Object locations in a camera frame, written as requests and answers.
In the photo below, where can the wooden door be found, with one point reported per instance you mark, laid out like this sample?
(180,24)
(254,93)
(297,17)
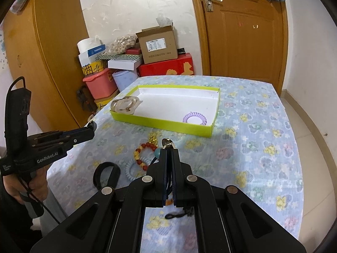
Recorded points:
(244,44)

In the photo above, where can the black wristband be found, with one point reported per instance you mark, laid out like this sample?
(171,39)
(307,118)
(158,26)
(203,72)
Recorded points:
(98,172)

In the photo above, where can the brown cardboard box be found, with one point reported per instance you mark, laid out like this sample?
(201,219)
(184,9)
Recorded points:
(158,47)

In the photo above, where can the clear bag of nuts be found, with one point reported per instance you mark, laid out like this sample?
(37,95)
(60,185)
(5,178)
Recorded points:
(121,43)

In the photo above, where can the white flat box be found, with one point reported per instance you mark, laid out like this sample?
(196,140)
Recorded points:
(122,64)

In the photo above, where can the dark red box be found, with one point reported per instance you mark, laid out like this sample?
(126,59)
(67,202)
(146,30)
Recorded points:
(133,51)

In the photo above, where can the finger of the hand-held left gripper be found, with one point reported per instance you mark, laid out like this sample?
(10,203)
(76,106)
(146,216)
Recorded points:
(81,135)

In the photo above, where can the blue and white box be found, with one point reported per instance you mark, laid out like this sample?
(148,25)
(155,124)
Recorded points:
(94,52)

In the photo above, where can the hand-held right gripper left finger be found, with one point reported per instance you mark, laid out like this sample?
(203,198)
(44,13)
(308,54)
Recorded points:
(165,170)

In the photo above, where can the person's left hand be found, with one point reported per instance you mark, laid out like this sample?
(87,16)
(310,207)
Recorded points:
(39,187)

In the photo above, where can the green shallow cardboard box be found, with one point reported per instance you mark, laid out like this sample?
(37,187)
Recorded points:
(171,105)

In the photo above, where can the green striped box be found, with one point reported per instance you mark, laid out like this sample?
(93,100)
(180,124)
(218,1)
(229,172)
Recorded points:
(121,57)

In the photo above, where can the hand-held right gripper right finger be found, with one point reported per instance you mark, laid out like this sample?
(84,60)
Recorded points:
(174,170)

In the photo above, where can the white paper roll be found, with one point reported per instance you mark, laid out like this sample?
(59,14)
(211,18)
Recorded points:
(88,43)

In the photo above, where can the lavender plastic bucket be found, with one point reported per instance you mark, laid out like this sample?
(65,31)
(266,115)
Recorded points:
(125,80)

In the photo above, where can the red gift box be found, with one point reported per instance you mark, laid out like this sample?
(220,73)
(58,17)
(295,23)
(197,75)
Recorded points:
(160,68)

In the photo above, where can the floral tablecloth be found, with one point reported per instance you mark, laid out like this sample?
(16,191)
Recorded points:
(250,142)

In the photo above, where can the beige hair claw clip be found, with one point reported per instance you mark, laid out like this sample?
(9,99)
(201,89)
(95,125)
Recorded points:
(123,105)

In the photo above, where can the small black box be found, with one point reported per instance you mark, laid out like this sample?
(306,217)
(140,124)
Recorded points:
(181,51)

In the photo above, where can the yellow carton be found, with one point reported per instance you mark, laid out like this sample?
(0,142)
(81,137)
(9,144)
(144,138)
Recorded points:
(105,101)

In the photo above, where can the pink plastic bin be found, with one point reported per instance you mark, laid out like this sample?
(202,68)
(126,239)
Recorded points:
(100,85)

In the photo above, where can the yellow patterned box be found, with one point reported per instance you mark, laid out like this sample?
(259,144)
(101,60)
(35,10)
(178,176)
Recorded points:
(93,67)

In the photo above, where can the dark brown object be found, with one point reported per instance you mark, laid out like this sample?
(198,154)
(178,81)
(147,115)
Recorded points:
(85,98)

